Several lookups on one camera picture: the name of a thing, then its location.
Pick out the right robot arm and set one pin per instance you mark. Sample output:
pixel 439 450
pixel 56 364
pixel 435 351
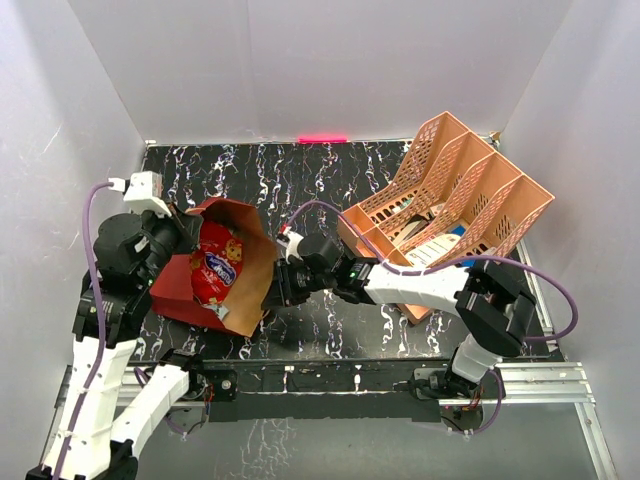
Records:
pixel 494 307

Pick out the white label card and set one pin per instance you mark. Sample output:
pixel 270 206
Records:
pixel 433 250

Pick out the pink tape strip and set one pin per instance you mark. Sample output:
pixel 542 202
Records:
pixel 322 139

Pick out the pink plastic file organizer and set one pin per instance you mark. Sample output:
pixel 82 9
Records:
pixel 450 181

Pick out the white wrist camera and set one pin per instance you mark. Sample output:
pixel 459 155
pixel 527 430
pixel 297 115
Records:
pixel 289 240
pixel 142 192

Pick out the red cookie snack bag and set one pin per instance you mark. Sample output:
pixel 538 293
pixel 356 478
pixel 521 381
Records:
pixel 215 266

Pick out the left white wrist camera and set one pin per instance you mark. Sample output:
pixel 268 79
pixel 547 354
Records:
pixel 142 192

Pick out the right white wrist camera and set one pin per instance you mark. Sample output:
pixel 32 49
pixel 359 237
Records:
pixel 289 240

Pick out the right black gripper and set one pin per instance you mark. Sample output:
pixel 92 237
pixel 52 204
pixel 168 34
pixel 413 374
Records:
pixel 283 292

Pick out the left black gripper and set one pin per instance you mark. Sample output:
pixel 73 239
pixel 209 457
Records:
pixel 188 227

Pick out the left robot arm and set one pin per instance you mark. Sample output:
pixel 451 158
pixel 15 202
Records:
pixel 94 440

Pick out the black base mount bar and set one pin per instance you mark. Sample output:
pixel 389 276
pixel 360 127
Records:
pixel 327 389

